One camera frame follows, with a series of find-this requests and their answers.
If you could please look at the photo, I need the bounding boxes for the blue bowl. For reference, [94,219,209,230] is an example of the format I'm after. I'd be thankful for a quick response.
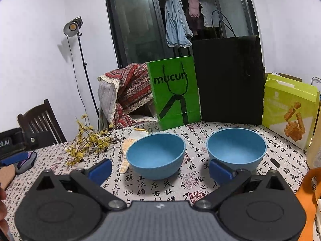
[127,133,186,180]
[206,128,267,172]

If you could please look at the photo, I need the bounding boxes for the black paper bag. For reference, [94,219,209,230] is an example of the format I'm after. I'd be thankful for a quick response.
[192,35,265,125]

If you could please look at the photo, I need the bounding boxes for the calligraphy print tablecloth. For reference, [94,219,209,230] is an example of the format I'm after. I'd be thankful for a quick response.
[4,122,308,240]

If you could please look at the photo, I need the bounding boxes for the pink small suitcase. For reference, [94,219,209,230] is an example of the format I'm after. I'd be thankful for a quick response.
[0,164,16,189]

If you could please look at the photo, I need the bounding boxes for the dark wooden chair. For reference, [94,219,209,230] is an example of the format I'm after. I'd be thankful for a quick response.
[17,99,67,149]

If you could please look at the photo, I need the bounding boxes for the dark sliding glass door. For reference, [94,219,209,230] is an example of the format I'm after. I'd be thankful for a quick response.
[106,0,259,68]

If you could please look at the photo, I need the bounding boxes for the hanging pink garment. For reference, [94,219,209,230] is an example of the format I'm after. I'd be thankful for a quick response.
[188,0,200,18]

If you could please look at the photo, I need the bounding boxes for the hanging blue shirt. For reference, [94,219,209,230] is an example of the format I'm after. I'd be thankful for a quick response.
[165,0,193,48]

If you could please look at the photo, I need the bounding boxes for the orange plastic scoop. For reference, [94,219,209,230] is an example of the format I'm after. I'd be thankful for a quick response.
[296,167,321,241]

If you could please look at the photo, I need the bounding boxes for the green paper shopping bag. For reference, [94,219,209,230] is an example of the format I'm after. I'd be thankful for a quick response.
[147,56,201,130]

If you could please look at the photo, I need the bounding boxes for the grey purple cloth pouch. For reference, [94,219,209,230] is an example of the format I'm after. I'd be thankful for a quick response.
[14,151,38,175]

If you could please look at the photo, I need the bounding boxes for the studio lamp on stand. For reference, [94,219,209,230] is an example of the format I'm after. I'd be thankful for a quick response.
[63,16,99,119]

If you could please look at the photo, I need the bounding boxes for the green snack box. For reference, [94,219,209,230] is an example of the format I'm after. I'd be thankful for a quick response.
[262,74,320,149]

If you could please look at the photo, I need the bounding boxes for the red patterned blanket on chair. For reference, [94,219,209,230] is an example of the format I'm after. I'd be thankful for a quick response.
[97,63,153,130]

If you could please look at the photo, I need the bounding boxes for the yellow dotted work glove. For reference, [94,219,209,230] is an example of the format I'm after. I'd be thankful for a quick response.
[119,128,149,174]

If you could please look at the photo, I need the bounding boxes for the yellow flower branches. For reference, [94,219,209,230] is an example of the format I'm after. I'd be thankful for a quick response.
[65,113,120,167]

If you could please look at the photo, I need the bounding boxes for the hanging white garment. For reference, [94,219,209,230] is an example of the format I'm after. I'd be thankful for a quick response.
[200,1,220,28]

